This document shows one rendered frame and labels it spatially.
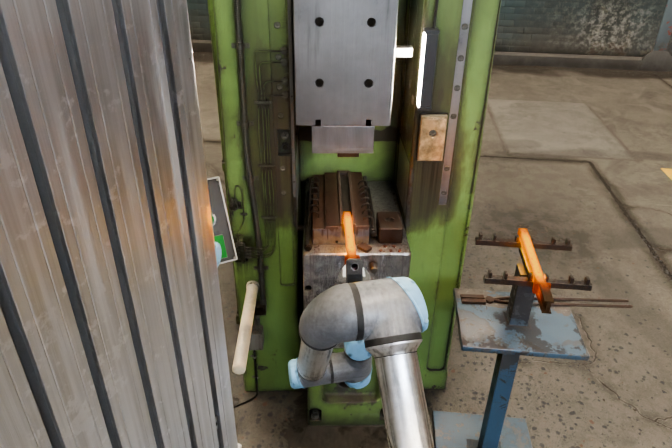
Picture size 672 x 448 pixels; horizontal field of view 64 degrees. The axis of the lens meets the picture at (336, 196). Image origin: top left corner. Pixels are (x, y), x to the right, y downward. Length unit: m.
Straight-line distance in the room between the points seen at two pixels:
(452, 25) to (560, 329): 1.06
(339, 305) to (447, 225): 1.13
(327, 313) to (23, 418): 0.73
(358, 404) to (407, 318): 1.37
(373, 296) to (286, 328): 1.33
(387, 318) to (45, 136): 0.82
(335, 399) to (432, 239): 0.80
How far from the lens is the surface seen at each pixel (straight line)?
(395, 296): 1.09
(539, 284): 1.70
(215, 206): 1.80
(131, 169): 0.43
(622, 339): 3.28
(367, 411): 2.47
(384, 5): 1.64
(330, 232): 1.92
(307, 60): 1.67
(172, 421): 0.59
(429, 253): 2.18
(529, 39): 7.92
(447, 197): 2.06
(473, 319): 1.96
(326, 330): 1.09
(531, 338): 1.94
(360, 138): 1.75
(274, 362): 2.53
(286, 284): 2.24
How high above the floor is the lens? 2.01
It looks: 29 degrees down
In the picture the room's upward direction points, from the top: 1 degrees clockwise
